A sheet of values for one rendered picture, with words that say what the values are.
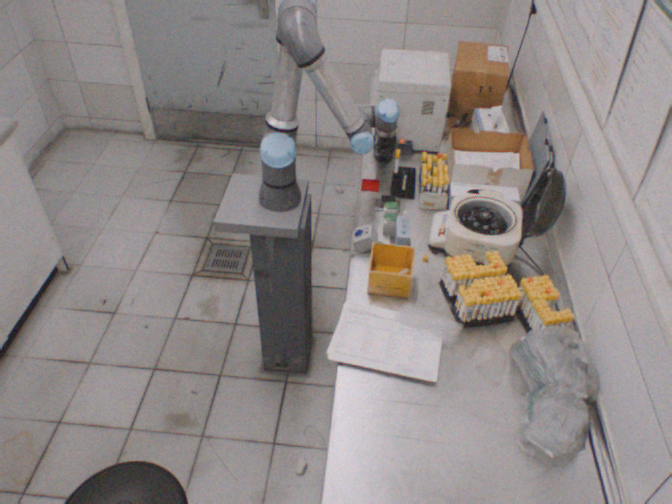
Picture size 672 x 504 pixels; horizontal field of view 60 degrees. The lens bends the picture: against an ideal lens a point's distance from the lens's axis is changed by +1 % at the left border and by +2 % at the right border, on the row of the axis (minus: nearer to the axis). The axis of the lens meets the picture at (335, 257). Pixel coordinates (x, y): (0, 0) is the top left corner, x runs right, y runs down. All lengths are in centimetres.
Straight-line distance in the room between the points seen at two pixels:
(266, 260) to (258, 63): 184
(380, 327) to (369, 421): 30
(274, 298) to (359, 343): 72
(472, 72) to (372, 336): 142
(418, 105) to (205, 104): 195
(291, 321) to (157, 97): 213
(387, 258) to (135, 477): 97
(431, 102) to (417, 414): 125
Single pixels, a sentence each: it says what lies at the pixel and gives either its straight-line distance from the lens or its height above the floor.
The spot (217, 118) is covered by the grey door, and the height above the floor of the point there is 20.
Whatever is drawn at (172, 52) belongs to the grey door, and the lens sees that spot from 387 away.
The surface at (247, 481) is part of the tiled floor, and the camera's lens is 244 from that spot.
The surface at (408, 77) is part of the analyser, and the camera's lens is 232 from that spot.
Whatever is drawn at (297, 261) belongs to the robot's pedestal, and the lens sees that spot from 213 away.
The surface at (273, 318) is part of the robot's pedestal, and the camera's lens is 240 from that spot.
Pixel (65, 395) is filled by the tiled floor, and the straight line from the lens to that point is 283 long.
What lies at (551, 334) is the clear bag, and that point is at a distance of 160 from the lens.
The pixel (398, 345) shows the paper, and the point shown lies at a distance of 166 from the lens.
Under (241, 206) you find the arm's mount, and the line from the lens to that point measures 206.
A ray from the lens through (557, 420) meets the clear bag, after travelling 152.
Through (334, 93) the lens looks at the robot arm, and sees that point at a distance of 183.
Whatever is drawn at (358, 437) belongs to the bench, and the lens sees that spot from 151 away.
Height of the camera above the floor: 219
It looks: 44 degrees down
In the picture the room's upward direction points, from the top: 2 degrees clockwise
